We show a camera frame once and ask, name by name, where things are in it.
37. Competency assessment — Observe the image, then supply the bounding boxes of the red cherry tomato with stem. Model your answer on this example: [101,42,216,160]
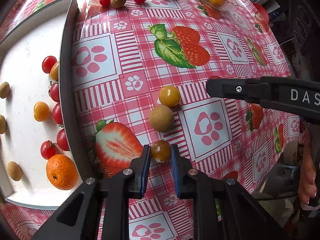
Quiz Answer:
[40,140,57,160]

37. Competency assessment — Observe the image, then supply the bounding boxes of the dark brownish cherry tomato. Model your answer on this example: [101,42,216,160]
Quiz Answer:
[150,140,171,163]

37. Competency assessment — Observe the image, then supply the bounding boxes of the tan longan fruit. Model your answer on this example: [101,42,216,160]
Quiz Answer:
[148,105,174,132]

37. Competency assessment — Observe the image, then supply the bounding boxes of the large orange mandarin in tray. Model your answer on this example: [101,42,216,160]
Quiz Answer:
[46,154,78,190]

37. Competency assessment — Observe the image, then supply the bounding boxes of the white tray with dark rim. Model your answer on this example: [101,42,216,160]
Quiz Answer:
[1,0,95,210]

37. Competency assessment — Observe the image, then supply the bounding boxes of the pink strawberry tablecloth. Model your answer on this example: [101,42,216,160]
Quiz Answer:
[0,0,301,240]

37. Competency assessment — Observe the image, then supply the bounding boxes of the brown kiwi berry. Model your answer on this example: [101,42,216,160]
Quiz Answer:
[110,0,126,8]

